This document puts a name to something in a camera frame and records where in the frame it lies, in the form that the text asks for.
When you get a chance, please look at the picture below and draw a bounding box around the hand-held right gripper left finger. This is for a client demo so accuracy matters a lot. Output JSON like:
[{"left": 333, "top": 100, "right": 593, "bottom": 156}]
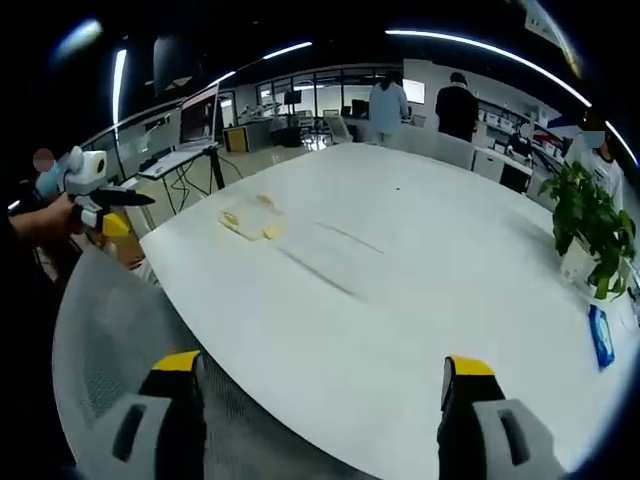
[{"left": 91, "top": 349, "right": 208, "bottom": 480}]

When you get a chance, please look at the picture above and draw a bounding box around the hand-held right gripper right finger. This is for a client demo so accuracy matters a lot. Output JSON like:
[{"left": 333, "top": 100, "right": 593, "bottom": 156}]
[{"left": 436, "top": 354, "right": 570, "bottom": 480}]

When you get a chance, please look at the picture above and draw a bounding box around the beige plastic buckle part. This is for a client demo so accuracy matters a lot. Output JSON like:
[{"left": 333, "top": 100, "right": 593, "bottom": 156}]
[
  {"left": 257, "top": 218, "right": 290, "bottom": 243},
  {"left": 216, "top": 207, "right": 246, "bottom": 233}
]

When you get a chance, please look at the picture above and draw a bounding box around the person's left hand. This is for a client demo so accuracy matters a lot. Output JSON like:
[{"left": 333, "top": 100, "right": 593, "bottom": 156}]
[{"left": 43, "top": 193, "right": 81, "bottom": 236}]

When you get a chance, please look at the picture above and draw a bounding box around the brown cardboard box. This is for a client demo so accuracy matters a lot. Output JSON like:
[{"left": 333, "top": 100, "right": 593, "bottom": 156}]
[{"left": 92, "top": 230, "right": 147, "bottom": 269}]

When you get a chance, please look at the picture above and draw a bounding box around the blue face mask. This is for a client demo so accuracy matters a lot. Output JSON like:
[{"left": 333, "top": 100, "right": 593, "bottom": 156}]
[{"left": 34, "top": 167, "right": 65, "bottom": 197}]

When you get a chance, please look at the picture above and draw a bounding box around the white stand table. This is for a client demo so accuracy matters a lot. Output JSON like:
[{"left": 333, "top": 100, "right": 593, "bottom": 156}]
[{"left": 137, "top": 143, "right": 222, "bottom": 182}]

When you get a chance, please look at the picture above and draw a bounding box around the grey mesh office chair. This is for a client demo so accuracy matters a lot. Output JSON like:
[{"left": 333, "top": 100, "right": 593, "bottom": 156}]
[{"left": 51, "top": 243, "right": 361, "bottom": 480}]

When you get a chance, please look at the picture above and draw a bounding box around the monitor on stand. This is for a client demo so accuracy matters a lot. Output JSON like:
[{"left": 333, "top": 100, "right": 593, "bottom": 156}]
[{"left": 178, "top": 82, "right": 222, "bottom": 152}]

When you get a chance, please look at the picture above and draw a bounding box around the yellow and grey cabinet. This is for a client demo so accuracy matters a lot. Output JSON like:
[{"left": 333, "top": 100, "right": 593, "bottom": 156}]
[{"left": 221, "top": 124, "right": 252, "bottom": 154}]

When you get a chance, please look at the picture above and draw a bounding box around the blue tissue packet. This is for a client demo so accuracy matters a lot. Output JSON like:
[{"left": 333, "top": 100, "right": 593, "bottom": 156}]
[{"left": 586, "top": 303, "right": 617, "bottom": 372}]

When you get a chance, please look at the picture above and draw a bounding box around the white plant pot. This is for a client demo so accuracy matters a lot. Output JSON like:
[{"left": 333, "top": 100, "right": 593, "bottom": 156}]
[{"left": 558, "top": 237, "right": 604, "bottom": 287}]

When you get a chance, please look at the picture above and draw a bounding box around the green potted plant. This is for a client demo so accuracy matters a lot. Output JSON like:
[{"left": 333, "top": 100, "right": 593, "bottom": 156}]
[{"left": 537, "top": 160, "right": 637, "bottom": 302}]

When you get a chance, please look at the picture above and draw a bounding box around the white desk cabinet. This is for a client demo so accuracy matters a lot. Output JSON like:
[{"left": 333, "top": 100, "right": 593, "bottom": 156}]
[{"left": 472, "top": 146, "right": 535, "bottom": 195}]

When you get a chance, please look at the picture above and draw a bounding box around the wall screen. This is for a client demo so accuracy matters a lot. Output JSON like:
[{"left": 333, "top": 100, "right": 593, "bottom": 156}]
[{"left": 401, "top": 78, "right": 427, "bottom": 106}]

